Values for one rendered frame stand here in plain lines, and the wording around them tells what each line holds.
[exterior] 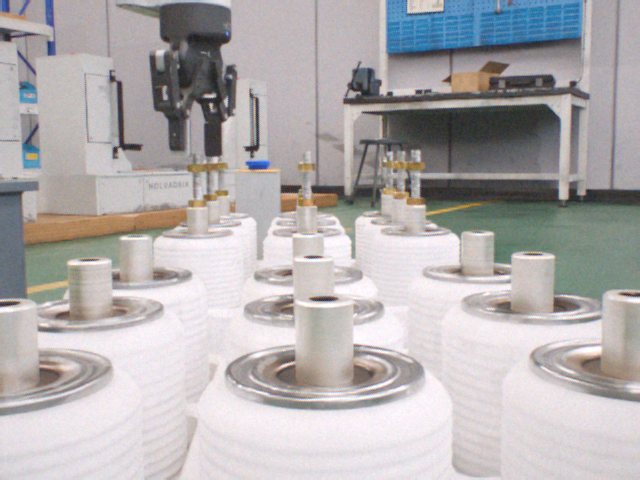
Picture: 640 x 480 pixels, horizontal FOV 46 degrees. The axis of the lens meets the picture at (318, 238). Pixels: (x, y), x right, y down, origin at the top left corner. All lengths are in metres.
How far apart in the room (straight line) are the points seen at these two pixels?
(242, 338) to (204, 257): 0.40
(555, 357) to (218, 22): 0.57
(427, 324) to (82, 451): 0.29
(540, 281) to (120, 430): 0.23
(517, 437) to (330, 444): 0.08
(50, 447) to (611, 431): 0.18
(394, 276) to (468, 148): 5.20
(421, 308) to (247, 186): 0.71
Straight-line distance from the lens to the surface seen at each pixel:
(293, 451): 0.25
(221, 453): 0.27
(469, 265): 0.52
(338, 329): 0.27
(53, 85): 3.69
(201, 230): 0.81
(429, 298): 0.50
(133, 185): 3.65
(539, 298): 0.41
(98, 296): 0.40
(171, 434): 0.41
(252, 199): 1.18
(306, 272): 0.39
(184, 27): 0.79
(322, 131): 6.50
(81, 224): 3.32
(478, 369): 0.39
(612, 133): 5.75
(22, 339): 0.29
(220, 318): 0.75
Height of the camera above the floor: 0.33
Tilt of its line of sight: 6 degrees down
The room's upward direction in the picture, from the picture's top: straight up
